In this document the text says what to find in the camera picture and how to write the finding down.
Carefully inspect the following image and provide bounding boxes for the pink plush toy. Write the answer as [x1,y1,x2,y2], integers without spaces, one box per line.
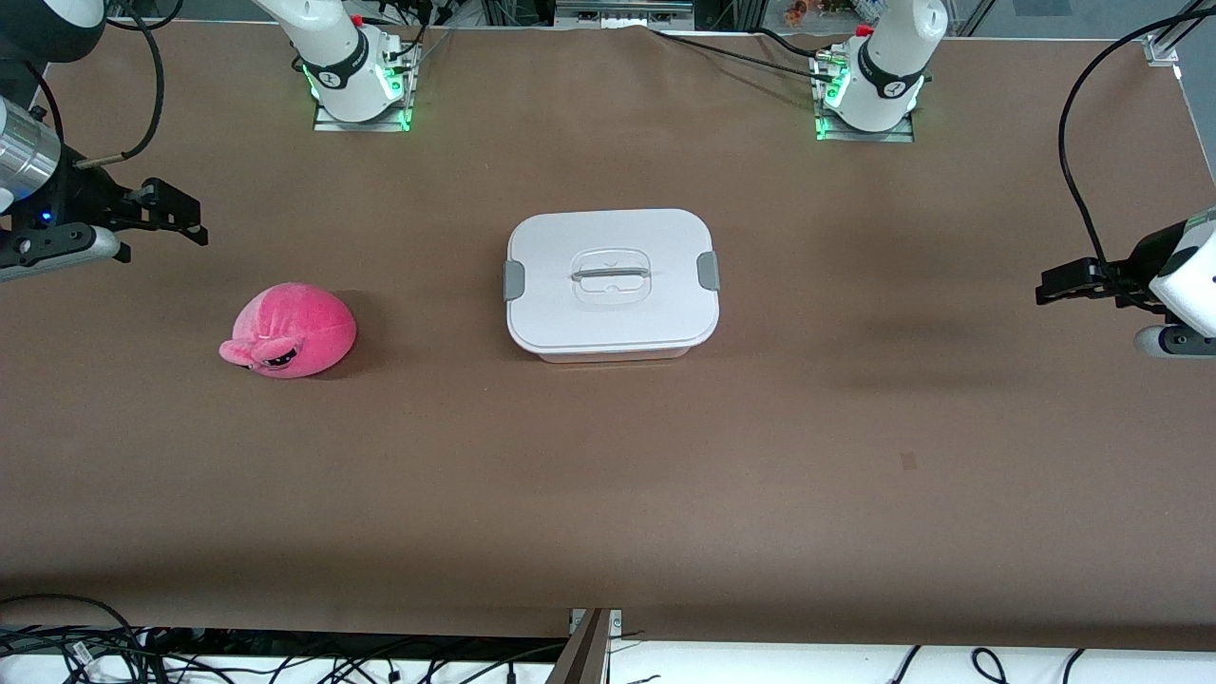
[218,282,358,380]

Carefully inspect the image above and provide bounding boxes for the aluminium frame profile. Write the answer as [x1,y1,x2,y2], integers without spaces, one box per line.
[1145,0,1216,67]

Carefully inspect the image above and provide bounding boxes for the black table cable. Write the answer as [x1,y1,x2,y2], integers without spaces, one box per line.
[649,27,837,86]
[755,27,832,63]

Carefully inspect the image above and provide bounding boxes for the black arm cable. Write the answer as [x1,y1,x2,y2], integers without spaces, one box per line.
[1057,8,1216,276]
[74,0,168,170]

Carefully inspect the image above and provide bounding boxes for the white box lid grey clips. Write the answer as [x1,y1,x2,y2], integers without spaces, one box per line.
[503,209,720,354]

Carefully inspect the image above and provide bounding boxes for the translucent plastic box base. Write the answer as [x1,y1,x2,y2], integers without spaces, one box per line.
[527,340,696,363]

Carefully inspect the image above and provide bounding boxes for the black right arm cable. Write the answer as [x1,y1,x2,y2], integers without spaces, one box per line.
[74,0,168,170]

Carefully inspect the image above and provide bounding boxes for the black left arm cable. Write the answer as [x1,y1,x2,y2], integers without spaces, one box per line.
[1057,8,1216,276]

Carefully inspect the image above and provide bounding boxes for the black base cable bundle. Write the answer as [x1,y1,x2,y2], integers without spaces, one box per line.
[385,0,455,60]

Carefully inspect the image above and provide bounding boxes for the brown paper table cover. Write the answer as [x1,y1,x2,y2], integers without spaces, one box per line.
[0,21,1216,652]

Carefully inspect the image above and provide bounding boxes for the aluminium frame bar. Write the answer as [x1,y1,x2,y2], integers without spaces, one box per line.
[556,0,694,25]

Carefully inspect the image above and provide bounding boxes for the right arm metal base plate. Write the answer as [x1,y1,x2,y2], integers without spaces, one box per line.
[312,38,413,133]

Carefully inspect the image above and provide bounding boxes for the silver metal bracket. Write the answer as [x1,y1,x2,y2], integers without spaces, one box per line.
[570,608,623,642]

